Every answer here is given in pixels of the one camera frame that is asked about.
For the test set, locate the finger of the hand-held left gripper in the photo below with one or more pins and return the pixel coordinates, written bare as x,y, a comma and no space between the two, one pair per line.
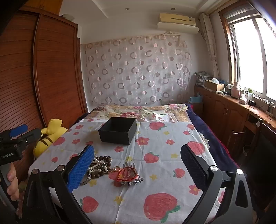
32,134
17,130

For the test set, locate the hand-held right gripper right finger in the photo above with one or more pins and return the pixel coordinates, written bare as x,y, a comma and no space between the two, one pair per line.
193,170

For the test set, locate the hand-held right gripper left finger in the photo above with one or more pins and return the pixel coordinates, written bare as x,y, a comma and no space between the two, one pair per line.
79,167

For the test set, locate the black box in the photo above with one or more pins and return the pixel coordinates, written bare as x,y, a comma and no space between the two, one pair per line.
116,137

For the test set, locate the person's left hand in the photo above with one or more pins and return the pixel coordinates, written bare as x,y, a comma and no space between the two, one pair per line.
12,183

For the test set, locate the silver bangle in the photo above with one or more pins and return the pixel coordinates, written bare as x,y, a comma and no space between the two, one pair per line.
86,180

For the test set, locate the yellow plush toy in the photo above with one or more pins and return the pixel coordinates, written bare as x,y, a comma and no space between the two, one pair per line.
50,137

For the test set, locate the dark blue blanket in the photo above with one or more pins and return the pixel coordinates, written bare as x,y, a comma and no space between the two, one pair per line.
204,129

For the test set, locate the strawberry print quilt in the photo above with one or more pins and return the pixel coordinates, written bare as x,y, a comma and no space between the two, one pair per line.
151,150

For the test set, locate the small waste bin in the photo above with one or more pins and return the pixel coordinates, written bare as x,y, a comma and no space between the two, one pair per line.
247,150

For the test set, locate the brown wooden wardrobe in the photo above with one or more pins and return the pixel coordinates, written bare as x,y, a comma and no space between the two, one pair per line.
56,75

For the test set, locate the wooden side cabinet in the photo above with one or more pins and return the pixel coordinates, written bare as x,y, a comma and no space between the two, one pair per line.
220,109

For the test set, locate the blue bag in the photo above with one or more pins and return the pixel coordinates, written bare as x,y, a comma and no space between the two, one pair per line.
195,100

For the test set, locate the floral blanket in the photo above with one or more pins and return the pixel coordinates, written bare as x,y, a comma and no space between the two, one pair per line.
129,112

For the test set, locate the dark wooden chair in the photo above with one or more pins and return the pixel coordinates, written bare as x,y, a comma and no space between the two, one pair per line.
265,150

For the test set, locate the cardboard box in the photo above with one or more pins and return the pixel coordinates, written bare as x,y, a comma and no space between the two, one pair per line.
212,85

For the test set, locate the white tissue box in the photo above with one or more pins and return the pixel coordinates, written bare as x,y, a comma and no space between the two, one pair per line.
243,99

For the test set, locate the folded cloth stack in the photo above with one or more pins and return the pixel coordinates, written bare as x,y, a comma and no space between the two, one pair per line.
201,78

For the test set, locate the green cap bottle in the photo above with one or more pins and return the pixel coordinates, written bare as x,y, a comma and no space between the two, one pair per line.
250,94

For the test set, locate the white box on wardrobe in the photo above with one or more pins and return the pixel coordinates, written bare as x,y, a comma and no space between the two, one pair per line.
68,16

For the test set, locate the tied window curtain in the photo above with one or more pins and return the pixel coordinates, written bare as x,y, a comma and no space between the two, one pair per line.
210,43

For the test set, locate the window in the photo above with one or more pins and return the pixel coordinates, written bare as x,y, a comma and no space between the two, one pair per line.
252,53

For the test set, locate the circle pattern wall curtain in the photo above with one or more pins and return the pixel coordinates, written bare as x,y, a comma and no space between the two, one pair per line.
133,71

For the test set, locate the wall air conditioner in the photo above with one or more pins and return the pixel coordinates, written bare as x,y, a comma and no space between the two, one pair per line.
176,24

